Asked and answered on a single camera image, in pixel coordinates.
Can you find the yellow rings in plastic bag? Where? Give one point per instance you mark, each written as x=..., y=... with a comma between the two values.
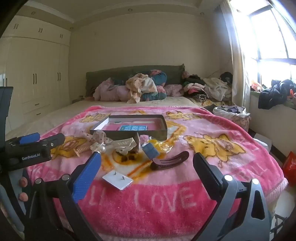
x=153, y=141

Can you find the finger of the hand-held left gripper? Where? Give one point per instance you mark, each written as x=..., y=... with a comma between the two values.
x=53, y=141
x=30, y=138

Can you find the brown hair clip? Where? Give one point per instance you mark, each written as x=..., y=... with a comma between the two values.
x=171, y=160

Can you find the small blue box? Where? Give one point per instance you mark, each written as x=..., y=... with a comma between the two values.
x=151, y=150

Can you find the black jacket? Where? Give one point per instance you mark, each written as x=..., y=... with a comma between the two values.
x=275, y=92

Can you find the pink printed blanket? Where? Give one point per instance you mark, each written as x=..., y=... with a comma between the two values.
x=161, y=208

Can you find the person's left hand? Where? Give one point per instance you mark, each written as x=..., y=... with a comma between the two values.
x=23, y=182

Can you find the pink quilt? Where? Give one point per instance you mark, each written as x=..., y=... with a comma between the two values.
x=111, y=92

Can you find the grey cardboard box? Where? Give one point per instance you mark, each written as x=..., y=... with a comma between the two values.
x=159, y=135

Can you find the white earring card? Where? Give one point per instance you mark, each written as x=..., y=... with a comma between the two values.
x=115, y=182

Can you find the beige floral cloth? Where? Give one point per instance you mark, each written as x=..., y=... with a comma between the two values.
x=138, y=83

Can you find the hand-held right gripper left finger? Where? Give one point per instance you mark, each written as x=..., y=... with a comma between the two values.
x=86, y=176

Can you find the blue printed card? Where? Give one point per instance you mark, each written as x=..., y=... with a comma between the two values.
x=133, y=128

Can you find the cream hair claw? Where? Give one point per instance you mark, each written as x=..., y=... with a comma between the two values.
x=124, y=143

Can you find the laundry basket with clothes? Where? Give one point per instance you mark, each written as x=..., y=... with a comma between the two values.
x=231, y=111

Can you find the dark floral pillow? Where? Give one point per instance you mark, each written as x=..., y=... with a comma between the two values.
x=159, y=78

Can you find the pink pillow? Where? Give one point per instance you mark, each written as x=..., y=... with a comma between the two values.
x=173, y=90

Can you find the cream curtain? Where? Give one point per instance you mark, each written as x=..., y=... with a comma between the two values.
x=238, y=58

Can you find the red bag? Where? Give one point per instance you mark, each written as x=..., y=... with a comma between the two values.
x=290, y=165

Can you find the pile of clothes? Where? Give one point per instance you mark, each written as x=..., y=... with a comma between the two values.
x=208, y=85

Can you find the white wardrobe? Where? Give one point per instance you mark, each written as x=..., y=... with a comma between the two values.
x=34, y=69

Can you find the orange cloth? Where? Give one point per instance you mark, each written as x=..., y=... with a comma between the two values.
x=256, y=85

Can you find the bed with beige sheet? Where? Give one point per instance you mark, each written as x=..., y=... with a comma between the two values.
x=46, y=115

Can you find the window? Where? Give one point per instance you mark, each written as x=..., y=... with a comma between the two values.
x=270, y=34

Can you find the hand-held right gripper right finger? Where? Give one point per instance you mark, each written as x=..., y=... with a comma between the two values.
x=208, y=173

